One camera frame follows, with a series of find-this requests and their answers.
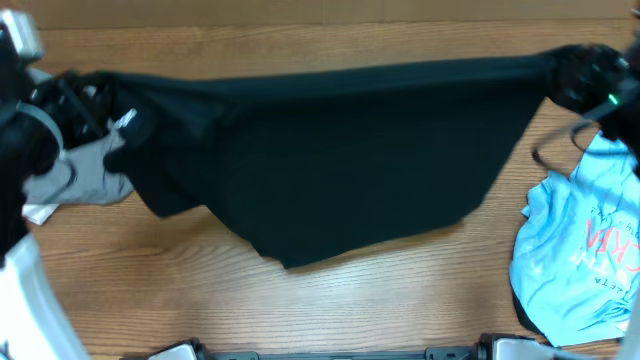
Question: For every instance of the light blue printed t-shirt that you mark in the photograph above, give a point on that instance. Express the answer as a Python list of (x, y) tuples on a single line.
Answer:
[(575, 267)]

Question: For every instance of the grey folded trousers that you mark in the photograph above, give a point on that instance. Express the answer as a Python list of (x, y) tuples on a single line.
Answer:
[(83, 180)]

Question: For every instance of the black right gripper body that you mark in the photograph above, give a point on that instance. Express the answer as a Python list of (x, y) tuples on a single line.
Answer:
[(584, 86)]

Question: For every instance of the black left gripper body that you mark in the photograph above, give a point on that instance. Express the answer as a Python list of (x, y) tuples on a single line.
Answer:
[(65, 107)]

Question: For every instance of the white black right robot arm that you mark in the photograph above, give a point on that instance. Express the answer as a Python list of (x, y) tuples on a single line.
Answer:
[(618, 116)]

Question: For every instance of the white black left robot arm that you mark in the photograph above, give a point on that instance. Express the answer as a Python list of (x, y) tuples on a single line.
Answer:
[(40, 122)]

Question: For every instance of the black polo shirt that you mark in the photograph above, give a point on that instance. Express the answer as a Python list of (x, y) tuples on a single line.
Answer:
[(308, 166)]

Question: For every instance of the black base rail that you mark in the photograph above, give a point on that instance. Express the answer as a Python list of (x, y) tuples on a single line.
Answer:
[(194, 349)]

